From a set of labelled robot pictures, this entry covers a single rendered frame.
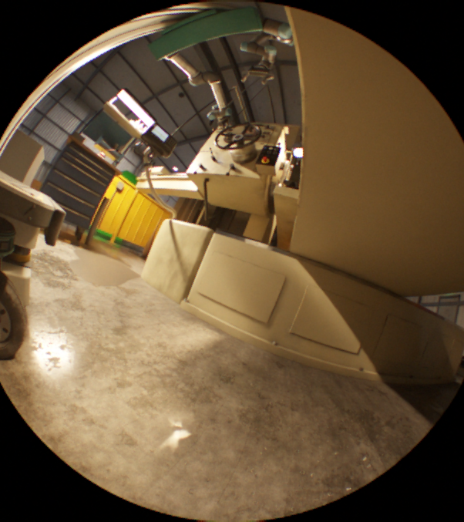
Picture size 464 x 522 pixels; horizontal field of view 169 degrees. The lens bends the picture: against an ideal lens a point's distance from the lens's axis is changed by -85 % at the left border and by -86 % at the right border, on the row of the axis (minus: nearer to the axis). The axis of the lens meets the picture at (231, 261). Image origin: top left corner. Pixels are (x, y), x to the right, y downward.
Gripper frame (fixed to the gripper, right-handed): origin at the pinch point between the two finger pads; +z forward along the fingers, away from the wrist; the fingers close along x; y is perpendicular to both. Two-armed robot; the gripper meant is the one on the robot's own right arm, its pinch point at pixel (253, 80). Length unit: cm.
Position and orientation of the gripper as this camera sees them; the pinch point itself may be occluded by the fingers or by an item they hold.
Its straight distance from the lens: 117.9
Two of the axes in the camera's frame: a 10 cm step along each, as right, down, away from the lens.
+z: -4.0, 8.6, 3.3
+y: -3.1, 2.1, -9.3
